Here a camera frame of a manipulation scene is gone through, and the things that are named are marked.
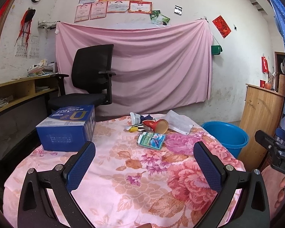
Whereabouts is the green white torn package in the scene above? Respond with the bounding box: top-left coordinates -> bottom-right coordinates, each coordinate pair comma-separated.
137,132 -> 166,150

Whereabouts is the yellow small wrapper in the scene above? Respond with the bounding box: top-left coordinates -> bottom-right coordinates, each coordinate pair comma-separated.
128,126 -> 146,132

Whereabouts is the right hand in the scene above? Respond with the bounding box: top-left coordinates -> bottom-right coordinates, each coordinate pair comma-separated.
274,177 -> 285,208

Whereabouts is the wooden cabinet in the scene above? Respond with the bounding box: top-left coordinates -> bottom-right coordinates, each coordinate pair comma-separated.
238,84 -> 285,171

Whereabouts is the blue plastic basin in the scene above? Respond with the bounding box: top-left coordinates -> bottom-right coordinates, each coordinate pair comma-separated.
201,121 -> 249,158

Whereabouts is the orange fruit on cabinet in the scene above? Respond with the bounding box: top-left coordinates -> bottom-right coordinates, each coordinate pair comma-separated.
265,83 -> 271,89

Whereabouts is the red cup on cabinet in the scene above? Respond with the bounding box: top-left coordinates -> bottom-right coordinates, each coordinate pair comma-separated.
260,80 -> 266,88

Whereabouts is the blue cardboard box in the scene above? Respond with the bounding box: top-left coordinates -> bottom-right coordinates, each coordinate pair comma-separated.
36,105 -> 96,152

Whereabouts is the red hanging ornament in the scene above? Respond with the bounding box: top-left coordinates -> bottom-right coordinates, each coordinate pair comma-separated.
261,55 -> 269,74

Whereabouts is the floral pink blanket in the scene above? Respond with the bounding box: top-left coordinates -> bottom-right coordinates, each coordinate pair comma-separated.
2,113 -> 247,228

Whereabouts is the white crumpled paper bag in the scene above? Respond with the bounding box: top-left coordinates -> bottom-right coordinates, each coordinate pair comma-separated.
164,110 -> 194,135

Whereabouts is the wooden desk shelf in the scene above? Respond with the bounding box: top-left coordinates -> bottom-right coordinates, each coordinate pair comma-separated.
0,75 -> 58,116

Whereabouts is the green hanging basket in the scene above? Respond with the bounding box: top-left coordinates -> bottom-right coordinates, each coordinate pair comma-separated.
211,45 -> 223,56

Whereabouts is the red orange paper cup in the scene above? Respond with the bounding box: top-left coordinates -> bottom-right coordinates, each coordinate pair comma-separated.
142,119 -> 168,134

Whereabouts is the dark blue snack wrapper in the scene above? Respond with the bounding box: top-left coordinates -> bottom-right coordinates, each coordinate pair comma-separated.
140,114 -> 154,123

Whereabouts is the stack of books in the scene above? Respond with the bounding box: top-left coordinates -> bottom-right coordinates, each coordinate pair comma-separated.
27,59 -> 58,77

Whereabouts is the pink hanging sheet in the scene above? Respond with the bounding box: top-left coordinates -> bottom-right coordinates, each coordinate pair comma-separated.
55,20 -> 213,117

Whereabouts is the black office chair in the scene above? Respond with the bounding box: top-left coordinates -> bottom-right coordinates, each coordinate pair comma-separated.
49,44 -> 116,110

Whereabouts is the small black white photo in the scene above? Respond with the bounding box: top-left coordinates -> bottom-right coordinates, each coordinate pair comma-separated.
174,5 -> 183,15

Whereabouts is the red hanging tassel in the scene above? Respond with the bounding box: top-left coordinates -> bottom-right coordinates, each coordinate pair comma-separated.
16,8 -> 36,48

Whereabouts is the red paper wall poster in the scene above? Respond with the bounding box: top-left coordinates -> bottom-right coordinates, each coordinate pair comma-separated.
212,15 -> 231,38

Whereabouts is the green photo on wall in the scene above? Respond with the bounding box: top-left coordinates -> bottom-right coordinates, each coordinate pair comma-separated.
150,10 -> 170,26

